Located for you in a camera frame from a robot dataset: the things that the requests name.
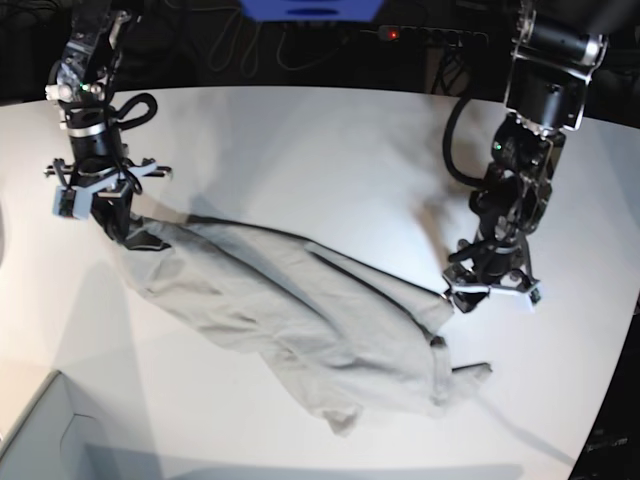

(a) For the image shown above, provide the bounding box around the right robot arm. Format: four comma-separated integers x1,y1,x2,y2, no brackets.
44,1,172,251

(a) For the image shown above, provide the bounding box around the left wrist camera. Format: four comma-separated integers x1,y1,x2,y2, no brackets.
516,284,542,313

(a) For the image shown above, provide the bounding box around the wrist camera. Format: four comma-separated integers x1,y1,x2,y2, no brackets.
53,186,93,220
516,284,542,313

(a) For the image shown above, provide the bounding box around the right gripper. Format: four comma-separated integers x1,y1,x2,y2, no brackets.
44,158,173,244

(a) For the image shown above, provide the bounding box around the black power strip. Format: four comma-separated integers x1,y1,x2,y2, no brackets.
360,25,490,48

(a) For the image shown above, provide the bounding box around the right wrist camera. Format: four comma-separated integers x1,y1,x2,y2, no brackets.
53,186,93,220

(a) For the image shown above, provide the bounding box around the blue box at top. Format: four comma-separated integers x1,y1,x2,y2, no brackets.
239,0,384,22

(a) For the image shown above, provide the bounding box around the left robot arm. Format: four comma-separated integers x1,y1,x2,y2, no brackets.
442,1,608,313

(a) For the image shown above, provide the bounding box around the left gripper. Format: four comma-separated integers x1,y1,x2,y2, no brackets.
443,263,540,313

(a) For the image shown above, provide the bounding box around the light grey t-shirt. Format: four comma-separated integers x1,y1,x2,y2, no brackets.
116,215,492,436

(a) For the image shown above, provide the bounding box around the white cardboard box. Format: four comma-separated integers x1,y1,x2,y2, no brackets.
1,371,164,479

